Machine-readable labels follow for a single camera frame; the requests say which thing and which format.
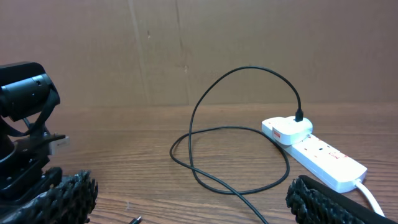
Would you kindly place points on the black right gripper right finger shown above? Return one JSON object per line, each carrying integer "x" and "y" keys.
{"x": 314, "y": 203}

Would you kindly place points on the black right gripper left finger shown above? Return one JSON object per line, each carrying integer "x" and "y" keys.
{"x": 69, "y": 202}

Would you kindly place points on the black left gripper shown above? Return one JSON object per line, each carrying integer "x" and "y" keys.
{"x": 22, "y": 177}

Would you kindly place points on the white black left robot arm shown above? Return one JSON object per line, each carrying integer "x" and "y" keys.
{"x": 28, "y": 97}

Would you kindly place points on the white USB charger adapter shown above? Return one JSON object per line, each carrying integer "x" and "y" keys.
{"x": 288, "y": 131}

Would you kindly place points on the white power strip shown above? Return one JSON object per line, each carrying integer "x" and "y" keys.
{"x": 335, "y": 169}

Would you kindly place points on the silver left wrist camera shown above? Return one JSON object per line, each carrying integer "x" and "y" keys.
{"x": 54, "y": 146}

